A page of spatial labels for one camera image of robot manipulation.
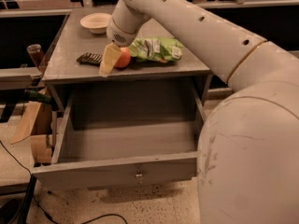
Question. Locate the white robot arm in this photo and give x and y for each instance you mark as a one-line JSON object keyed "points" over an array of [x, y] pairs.
{"points": [[248, 151]]}

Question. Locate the dark striped snack bar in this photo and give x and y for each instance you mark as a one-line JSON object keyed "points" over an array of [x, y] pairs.
{"points": [[90, 59]]}

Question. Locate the brown bottle with cap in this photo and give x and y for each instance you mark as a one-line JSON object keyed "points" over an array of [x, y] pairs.
{"points": [[36, 54]]}

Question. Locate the green bottle on side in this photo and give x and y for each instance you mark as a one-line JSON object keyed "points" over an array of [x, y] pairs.
{"points": [[37, 97]]}

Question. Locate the open grey top drawer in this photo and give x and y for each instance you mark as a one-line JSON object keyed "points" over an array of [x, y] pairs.
{"points": [[126, 134]]}

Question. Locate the green chip bag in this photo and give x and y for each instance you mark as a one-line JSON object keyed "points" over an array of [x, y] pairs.
{"points": [[156, 49]]}

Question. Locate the white paper bowl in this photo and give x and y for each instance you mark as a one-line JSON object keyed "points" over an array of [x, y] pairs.
{"points": [[96, 23]]}

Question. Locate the cardboard box pieces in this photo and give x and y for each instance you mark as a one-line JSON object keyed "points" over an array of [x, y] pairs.
{"points": [[39, 126]]}

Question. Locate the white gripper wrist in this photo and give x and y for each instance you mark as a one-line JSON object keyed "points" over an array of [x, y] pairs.
{"points": [[118, 36]]}

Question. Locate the grey cabinet with top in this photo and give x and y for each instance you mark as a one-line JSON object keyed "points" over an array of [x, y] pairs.
{"points": [[63, 72]]}

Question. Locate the orange red apple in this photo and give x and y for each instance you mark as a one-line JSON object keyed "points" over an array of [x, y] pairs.
{"points": [[124, 59]]}

